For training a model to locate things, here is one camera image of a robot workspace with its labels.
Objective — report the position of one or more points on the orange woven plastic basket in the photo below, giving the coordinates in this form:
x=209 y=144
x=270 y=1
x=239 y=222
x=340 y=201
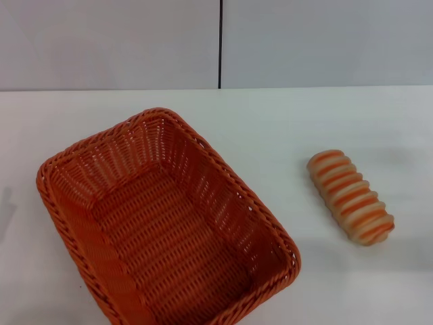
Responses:
x=169 y=237

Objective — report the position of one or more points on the orange striped bread roll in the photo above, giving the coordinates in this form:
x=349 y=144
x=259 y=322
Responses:
x=352 y=199

